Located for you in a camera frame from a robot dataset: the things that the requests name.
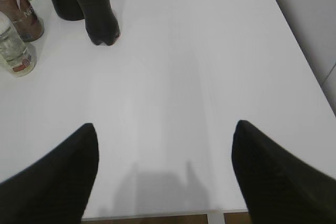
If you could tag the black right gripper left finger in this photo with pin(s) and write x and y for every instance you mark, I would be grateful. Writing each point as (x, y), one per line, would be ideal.
(56, 188)

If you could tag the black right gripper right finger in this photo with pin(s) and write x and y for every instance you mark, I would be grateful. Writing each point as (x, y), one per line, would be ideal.
(278, 187)

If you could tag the cola bottle red label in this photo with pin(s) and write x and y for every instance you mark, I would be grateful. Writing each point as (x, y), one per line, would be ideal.
(100, 22)

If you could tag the milky white juice bottle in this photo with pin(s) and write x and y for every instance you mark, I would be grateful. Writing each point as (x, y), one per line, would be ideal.
(16, 58)

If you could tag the brown coffee drink bottle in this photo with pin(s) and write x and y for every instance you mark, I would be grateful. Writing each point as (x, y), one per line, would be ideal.
(24, 19)

